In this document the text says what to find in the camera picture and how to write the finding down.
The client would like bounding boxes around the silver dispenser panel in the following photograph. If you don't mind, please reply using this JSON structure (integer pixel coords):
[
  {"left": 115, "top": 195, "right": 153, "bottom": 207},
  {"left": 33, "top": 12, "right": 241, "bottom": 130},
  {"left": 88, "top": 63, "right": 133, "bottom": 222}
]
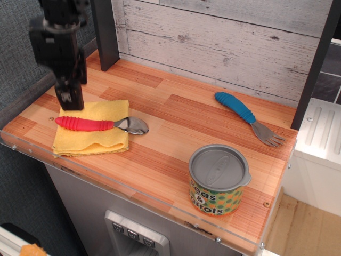
[{"left": 104, "top": 210, "right": 171, "bottom": 255}]

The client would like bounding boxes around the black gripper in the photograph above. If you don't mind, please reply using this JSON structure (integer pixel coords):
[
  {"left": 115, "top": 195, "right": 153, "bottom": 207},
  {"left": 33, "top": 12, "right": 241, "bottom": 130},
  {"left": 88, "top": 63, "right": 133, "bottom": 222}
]
[{"left": 29, "top": 16, "right": 87, "bottom": 111}]

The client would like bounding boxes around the peas and carrots can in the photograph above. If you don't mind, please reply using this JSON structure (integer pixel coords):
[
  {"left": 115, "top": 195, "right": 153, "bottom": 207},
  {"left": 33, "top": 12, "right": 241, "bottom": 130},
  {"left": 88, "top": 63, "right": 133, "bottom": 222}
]
[{"left": 189, "top": 144, "right": 251, "bottom": 216}]

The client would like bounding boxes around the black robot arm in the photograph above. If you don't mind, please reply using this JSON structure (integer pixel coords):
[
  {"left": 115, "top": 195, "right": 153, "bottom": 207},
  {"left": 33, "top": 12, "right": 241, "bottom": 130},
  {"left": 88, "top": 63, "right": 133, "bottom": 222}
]
[{"left": 29, "top": 1, "right": 89, "bottom": 110}]

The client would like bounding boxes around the yellow folded cloth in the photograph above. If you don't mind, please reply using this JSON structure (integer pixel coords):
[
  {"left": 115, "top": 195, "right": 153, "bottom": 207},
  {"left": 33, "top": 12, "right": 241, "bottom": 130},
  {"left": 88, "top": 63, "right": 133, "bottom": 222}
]
[{"left": 52, "top": 100, "right": 129, "bottom": 157}]

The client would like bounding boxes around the red handled metal spoon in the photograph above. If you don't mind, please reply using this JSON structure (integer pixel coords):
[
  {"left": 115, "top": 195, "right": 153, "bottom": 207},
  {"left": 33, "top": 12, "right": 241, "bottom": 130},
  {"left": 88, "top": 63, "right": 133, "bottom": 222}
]
[{"left": 55, "top": 116, "right": 149, "bottom": 135}]

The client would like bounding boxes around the black right vertical post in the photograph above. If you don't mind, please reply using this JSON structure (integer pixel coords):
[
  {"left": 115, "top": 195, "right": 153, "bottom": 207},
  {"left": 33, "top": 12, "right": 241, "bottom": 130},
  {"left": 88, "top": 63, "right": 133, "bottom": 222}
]
[{"left": 291, "top": 0, "right": 340, "bottom": 131}]

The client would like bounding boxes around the white ridged side counter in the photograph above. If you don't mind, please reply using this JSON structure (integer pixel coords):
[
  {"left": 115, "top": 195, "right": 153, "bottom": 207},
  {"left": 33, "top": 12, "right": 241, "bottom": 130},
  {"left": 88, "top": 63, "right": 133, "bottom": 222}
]
[{"left": 282, "top": 99, "right": 340, "bottom": 215}]

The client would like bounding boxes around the blue handled metal fork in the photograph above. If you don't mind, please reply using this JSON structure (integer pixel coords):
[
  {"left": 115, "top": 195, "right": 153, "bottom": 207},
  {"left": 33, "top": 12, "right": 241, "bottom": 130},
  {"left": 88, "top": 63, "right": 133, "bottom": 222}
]
[{"left": 215, "top": 92, "right": 285, "bottom": 147}]

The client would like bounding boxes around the grey toy fridge cabinet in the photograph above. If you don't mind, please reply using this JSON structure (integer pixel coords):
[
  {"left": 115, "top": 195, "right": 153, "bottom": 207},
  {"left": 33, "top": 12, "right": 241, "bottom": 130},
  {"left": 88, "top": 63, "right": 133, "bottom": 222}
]
[{"left": 46, "top": 165, "right": 240, "bottom": 255}]

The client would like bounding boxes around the orange object bottom left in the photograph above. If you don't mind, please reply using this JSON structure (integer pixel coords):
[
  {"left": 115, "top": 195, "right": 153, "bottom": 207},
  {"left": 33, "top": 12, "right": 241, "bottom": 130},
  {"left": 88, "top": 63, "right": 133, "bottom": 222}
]
[{"left": 19, "top": 244, "right": 47, "bottom": 256}]

